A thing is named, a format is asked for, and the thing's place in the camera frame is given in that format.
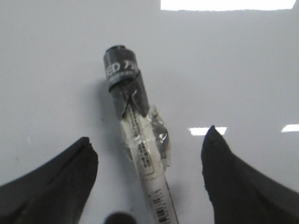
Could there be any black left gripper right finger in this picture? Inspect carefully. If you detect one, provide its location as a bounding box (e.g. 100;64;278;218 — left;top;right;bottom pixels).
201;126;299;224

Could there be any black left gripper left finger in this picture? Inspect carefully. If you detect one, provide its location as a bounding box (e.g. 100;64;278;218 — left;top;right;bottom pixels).
0;137;98;224

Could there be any white marker with black cap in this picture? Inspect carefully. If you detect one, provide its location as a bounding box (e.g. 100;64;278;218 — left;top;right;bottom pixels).
103;45;179;224

